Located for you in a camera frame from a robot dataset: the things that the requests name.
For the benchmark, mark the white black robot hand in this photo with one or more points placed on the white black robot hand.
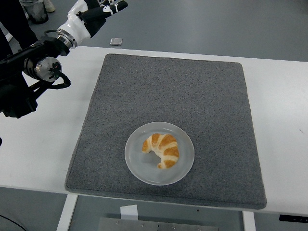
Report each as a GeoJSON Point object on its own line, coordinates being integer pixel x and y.
{"type": "Point", "coordinates": [77, 26]}

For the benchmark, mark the golden croissant bread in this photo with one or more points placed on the golden croissant bread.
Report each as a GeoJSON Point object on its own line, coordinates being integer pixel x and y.
{"type": "Point", "coordinates": [170, 154]}

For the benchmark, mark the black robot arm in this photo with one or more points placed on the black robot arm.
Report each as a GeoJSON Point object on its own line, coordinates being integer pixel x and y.
{"type": "Point", "coordinates": [14, 103]}

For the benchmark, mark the pale grey round plate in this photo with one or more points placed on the pale grey round plate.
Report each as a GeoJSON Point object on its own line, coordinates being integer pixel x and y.
{"type": "Point", "coordinates": [144, 173]}

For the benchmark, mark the grey metal plate with screws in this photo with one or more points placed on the grey metal plate with screws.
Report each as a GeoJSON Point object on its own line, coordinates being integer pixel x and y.
{"type": "Point", "coordinates": [156, 226]}

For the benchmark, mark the white shoe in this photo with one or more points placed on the white shoe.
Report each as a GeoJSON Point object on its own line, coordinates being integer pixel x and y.
{"type": "Point", "coordinates": [49, 4]}

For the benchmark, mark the black mesh waste bin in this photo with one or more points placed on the black mesh waste bin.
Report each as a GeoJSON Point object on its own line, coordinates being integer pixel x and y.
{"type": "Point", "coordinates": [38, 14]}

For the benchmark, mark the small clear square floor object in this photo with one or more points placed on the small clear square floor object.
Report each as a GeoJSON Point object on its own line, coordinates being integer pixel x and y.
{"type": "Point", "coordinates": [116, 41]}

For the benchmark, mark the person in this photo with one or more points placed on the person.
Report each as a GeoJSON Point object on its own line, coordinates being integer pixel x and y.
{"type": "Point", "coordinates": [16, 21]}

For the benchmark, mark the grey felt mat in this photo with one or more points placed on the grey felt mat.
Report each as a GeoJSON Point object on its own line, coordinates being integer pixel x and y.
{"type": "Point", "coordinates": [192, 96]}

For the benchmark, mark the white table leg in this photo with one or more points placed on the white table leg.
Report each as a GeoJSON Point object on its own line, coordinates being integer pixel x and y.
{"type": "Point", "coordinates": [66, 214]}
{"type": "Point", "coordinates": [249, 222]}

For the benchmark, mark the white paper label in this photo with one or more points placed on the white paper label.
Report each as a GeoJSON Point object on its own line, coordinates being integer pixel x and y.
{"type": "Point", "coordinates": [128, 211]}

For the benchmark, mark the black table control panel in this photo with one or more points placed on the black table control panel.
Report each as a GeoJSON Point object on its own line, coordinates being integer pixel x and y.
{"type": "Point", "coordinates": [293, 218]}

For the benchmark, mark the white desk frame leg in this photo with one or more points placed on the white desk frame leg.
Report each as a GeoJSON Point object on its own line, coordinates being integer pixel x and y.
{"type": "Point", "coordinates": [6, 32]}

